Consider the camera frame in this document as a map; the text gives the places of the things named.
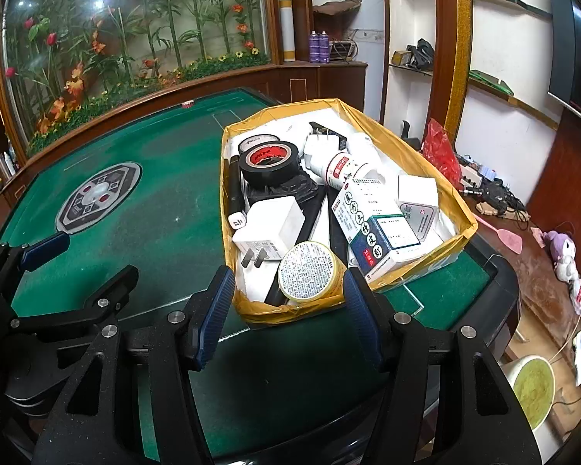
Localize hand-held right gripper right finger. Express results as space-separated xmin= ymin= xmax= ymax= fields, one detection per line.
xmin=343 ymin=268 xmax=543 ymax=465

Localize black bag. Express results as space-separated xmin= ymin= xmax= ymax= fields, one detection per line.
xmin=415 ymin=38 xmax=437 ymax=71

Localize black flat case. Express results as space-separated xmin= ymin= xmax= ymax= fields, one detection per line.
xmin=265 ymin=186 xmax=350 ymax=307

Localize grey tape roll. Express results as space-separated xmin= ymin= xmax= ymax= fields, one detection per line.
xmin=237 ymin=134 xmax=280 ymax=156

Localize small white box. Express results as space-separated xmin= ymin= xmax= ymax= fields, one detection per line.
xmin=397 ymin=174 xmax=439 ymax=243

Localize large white charger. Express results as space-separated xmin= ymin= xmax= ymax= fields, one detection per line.
xmin=232 ymin=198 xmax=305 ymax=269

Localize black tape roll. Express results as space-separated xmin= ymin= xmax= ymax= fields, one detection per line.
xmin=239 ymin=140 xmax=301 ymax=188

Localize mahjong table control panel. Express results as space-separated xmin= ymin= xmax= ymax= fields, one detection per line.
xmin=55 ymin=161 xmax=142 ymax=234

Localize brown wooden root carving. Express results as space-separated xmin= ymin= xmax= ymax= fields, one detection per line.
xmin=312 ymin=0 xmax=362 ymax=47

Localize black glue gun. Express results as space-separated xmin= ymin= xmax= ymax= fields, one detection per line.
xmin=478 ymin=179 xmax=520 ymax=215

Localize round yellow tin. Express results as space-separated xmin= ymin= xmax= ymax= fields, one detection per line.
xmin=277 ymin=241 xmax=346 ymax=303

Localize black television screen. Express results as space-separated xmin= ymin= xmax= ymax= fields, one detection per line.
xmin=543 ymin=0 xmax=581 ymax=133

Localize red plastic bag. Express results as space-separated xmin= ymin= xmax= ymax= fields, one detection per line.
xmin=422 ymin=119 xmax=464 ymax=195

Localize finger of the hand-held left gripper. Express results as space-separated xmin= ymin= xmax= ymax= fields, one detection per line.
xmin=7 ymin=265 xmax=140 ymax=337
xmin=0 ymin=232 xmax=72 ymax=312

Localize blue white medicine box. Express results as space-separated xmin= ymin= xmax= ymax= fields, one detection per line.
xmin=330 ymin=177 xmax=424 ymax=281

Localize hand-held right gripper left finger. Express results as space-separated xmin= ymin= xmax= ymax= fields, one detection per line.
xmin=31 ymin=265 xmax=236 ymax=465

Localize black plastic base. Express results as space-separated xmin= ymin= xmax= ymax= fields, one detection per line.
xmin=246 ymin=174 xmax=320 ymax=205

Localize white plug adapter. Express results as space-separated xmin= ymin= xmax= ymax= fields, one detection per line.
xmin=304 ymin=128 xmax=342 ymax=173

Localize black cylinder white cap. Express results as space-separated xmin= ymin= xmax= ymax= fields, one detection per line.
xmin=227 ymin=157 xmax=247 ymax=230

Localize white round jar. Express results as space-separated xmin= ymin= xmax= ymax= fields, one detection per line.
xmin=346 ymin=133 xmax=381 ymax=165

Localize white medicine bottle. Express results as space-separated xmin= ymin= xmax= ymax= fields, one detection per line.
xmin=320 ymin=151 xmax=384 ymax=191

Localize black office chair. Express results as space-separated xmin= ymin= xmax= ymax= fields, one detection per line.
xmin=401 ymin=120 xmax=425 ymax=152

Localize purple plush toy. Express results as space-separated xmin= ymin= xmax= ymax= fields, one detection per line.
xmin=545 ymin=230 xmax=581 ymax=282

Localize white bowl green contents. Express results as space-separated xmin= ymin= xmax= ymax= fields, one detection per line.
xmin=506 ymin=355 xmax=558 ymax=435

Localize yellow taped cardboard box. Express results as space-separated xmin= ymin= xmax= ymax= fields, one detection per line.
xmin=221 ymin=98 xmax=479 ymax=324

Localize pink fly swatter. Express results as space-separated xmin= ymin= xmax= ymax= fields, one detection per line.
xmin=474 ymin=215 xmax=523 ymax=254

